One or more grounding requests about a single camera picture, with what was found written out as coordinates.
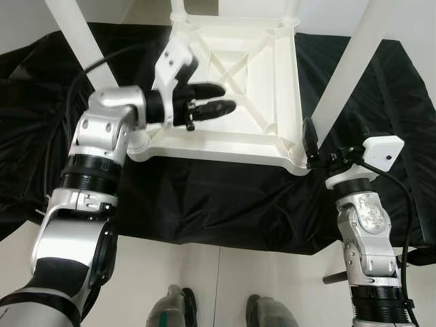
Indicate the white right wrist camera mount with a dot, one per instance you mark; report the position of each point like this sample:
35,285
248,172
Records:
381,151

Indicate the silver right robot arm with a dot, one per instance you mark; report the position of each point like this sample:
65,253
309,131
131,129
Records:
368,225

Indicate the grey robot right foot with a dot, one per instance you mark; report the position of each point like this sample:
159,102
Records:
271,313

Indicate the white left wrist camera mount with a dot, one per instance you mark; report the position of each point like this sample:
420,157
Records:
170,65

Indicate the black table cloth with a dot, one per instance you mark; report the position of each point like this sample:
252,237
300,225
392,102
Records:
238,204

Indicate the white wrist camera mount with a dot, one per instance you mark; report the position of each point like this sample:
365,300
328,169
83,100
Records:
381,151
170,65

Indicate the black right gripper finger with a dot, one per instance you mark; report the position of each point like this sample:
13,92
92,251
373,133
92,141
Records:
360,129
311,142

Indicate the grey robot left foot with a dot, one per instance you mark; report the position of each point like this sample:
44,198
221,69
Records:
170,310

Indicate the white plastic children table top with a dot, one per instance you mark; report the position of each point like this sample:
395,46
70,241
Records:
259,75

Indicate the grey robot foot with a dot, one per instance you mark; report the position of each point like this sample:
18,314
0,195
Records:
271,313
170,310

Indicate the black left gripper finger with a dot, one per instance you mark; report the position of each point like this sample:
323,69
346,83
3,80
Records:
214,109
208,91

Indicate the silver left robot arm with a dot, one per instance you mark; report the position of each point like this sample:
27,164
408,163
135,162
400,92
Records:
102,129

